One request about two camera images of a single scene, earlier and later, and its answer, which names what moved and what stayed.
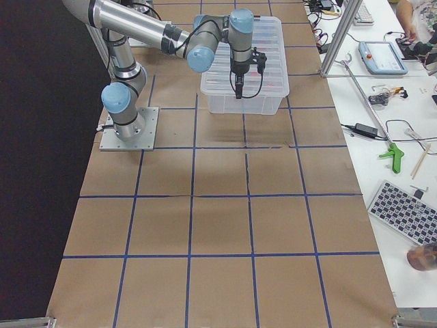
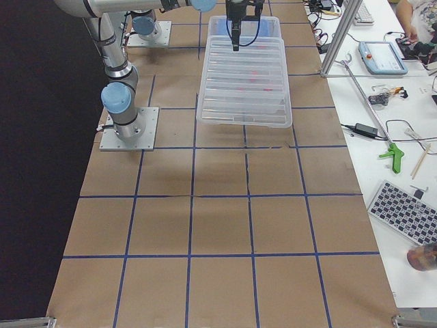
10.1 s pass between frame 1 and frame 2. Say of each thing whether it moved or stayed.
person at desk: stayed
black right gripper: moved
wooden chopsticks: stayed
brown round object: stayed
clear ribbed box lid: moved
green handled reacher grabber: stayed
